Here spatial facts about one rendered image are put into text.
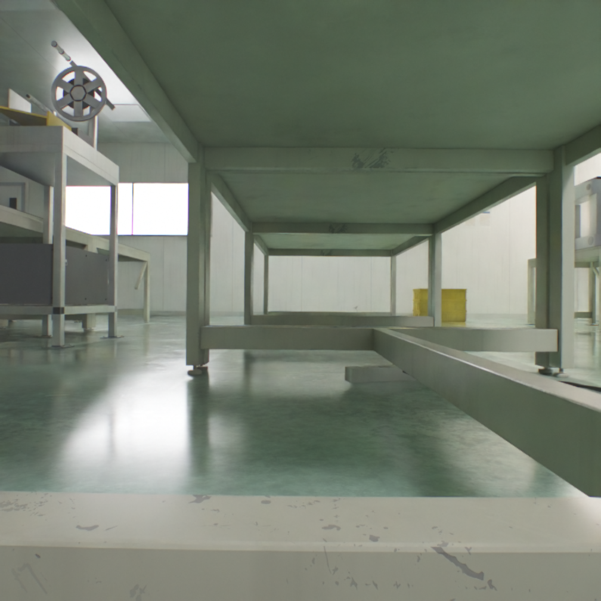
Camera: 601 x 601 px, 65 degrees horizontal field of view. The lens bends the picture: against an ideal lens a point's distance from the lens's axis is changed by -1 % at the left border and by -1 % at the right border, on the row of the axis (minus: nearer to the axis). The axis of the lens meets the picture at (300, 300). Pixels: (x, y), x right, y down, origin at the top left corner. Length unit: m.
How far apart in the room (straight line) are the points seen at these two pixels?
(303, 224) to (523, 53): 2.04
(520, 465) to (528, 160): 1.16
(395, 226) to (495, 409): 2.49
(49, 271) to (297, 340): 1.52
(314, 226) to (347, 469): 2.38
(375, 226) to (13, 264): 2.00
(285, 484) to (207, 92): 0.92
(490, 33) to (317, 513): 0.95
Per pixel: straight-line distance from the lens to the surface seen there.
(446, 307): 6.27
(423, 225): 3.05
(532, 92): 1.32
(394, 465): 0.71
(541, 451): 0.50
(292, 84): 1.18
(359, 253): 4.39
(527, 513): 0.21
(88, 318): 3.98
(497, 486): 0.68
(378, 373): 1.40
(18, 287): 2.72
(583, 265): 6.30
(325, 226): 2.96
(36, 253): 2.68
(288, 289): 7.61
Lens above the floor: 0.23
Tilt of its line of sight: level
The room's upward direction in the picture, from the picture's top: straight up
